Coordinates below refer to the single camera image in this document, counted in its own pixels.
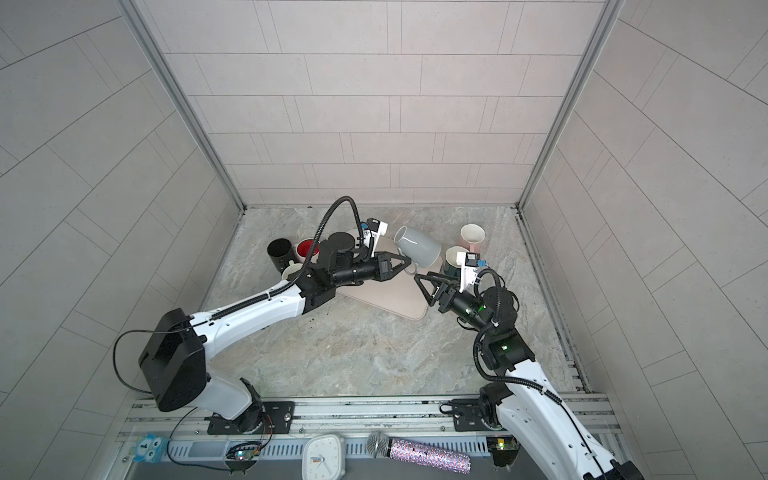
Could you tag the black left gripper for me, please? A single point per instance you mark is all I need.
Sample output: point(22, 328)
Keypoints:
point(380, 271)

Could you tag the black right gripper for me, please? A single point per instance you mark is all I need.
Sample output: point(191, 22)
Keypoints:
point(444, 297)

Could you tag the dark green faceted mug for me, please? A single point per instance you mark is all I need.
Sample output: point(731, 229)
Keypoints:
point(451, 265)

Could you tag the grey mug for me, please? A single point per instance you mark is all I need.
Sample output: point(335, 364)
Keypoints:
point(423, 250)

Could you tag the pink faceted mug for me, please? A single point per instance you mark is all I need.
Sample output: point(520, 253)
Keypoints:
point(472, 237)

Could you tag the white mug red inside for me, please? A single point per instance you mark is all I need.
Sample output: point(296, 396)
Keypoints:
point(305, 249)

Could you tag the black mug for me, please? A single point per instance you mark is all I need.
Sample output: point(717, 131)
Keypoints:
point(282, 254)

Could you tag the light green mug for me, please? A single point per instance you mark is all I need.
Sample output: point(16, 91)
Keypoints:
point(292, 271)

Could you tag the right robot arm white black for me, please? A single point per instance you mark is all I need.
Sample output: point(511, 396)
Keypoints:
point(519, 398)

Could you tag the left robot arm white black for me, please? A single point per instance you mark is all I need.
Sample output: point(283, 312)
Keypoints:
point(175, 361)

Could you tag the beige plastic tray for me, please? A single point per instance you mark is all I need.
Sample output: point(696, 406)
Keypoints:
point(400, 295)

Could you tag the glittery pink microphone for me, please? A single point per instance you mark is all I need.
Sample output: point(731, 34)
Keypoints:
point(379, 445)

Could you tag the small black circuit device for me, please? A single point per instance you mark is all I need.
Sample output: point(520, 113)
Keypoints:
point(503, 451)

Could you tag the white square clock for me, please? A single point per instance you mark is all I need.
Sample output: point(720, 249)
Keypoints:
point(324, 458)

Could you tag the small green circuit board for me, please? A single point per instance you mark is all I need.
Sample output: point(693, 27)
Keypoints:
point(244, 452)

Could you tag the blue white power socket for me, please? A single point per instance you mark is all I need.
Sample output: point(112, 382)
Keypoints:
point(150, 449)

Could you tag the left metal corner profile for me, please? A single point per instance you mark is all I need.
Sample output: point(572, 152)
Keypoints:
point(139, 29)

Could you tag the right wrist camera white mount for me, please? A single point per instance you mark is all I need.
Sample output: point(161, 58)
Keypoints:
point(470, 266)

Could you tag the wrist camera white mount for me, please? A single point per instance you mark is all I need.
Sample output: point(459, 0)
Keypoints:
point(372, 230)
point(470, 266)

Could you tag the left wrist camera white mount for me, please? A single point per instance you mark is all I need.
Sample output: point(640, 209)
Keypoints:
point(372, 230)

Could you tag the metal base rail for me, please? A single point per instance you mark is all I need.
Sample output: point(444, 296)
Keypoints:
point(197, 435)

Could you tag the metal corner wall profile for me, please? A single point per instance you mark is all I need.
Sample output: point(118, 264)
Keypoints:
point(605, 22)

